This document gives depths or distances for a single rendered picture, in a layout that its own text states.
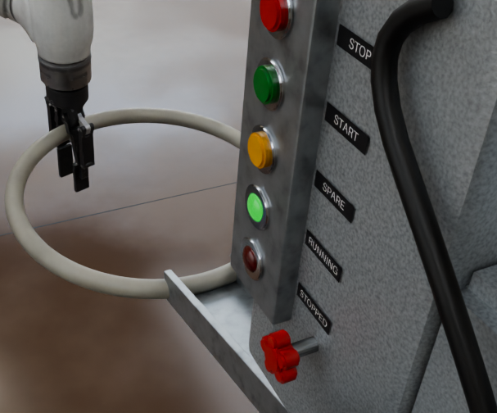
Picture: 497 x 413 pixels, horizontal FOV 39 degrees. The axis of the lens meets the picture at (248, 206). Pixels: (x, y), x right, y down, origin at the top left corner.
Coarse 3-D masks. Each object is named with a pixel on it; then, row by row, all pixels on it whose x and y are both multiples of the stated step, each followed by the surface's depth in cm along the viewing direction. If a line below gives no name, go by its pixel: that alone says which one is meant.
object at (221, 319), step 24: (216, 288) 107; (240, 288) 107; (192, 312) 95; (216, 312) 101; (240, 312) 100; (216, 336) 88; (240, 336) 95; (216, 360) 91; (240, 360) 83; (240, 384) 84; (264, 384) 77; (264, 408) 79
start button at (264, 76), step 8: (256, 72) 47; (264, 72) 46; (272, 72) 46; (256, 80) 47; (264, 80) 46; (272, 80) 45; (256, 88) 47; (264, 88) 46; (272, 88) 46; (256, 96) 47; (264, 96) 46; (272, 96) 46; (264, 104) 47
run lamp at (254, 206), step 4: (252, 196) 52; (256, 196) 52; (248, 200) 53; (252, 200) 52; (256, 200) 52; (248, 204) 53; (252, 204) 52; (256, 204) 52; (248, 208) 53; (252, 208) 52; (256, 208) 52; (260, 208) 52; (252, 212) 52; (256, 212) 52; (260, 212) 52; (252, 216) 53; (256, 216) 52; (260, 216) 52; (256, 220) 53
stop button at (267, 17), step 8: (264, 0) 43; (272, 0) 43; (280, 0) 42; (264, 8) 44; (272, 8) 43; (280, 8) 42; (264, 16) 44; (272, 16) 43; (280, 16) 43; (264, 24) 44; (272, 24) 43; (280, 24) 43
